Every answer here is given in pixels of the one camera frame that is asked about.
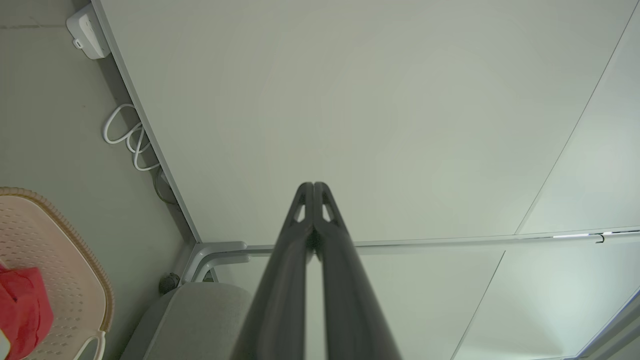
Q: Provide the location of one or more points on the grey padded chair seat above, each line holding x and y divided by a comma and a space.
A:
200, 325

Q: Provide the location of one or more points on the cream perforated laundry basket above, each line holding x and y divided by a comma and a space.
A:
65, 260

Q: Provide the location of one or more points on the red cloth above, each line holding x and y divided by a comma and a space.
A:
22, 310

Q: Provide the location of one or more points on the grey partition foot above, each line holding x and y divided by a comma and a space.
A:
210, 252

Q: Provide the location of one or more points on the white power strip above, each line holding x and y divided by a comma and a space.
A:
87, 32

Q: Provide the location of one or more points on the black caster wheel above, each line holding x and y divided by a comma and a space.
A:
169, 283

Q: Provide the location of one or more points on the small black hook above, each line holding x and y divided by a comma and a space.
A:
598, 238

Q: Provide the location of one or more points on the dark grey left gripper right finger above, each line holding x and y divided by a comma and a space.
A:
350, 300

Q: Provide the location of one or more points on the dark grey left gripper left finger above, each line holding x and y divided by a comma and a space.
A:
280, 300

